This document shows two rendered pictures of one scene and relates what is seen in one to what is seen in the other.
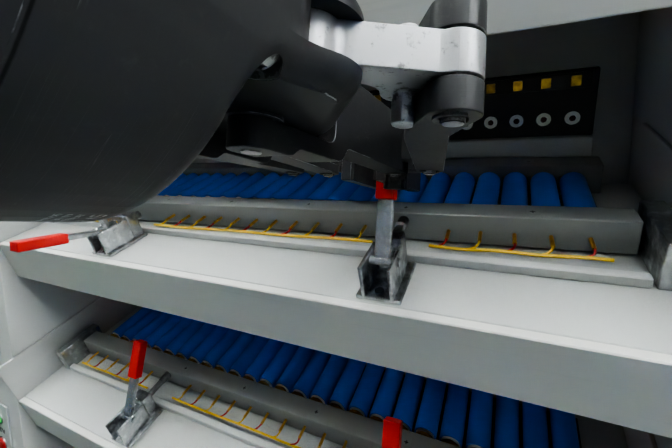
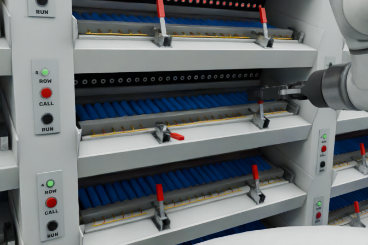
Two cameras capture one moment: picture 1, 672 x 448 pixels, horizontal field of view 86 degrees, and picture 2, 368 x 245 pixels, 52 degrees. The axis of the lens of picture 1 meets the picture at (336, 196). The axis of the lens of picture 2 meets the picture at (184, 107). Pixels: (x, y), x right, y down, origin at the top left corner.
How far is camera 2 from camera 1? 0.83 m
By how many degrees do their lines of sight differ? 57
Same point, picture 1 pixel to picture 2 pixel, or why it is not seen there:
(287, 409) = (211, 186)
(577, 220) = (279, 104)
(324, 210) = (229, 109)
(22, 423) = not seen: outside the picture
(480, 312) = (280, 126)
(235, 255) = (214, 129)
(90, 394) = (118, 232)
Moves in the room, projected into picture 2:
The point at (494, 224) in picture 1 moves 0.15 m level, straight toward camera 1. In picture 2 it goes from (266, 107) to (315, 117)
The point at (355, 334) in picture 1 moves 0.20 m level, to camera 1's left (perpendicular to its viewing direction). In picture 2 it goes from (259, 139) to (220, 160)
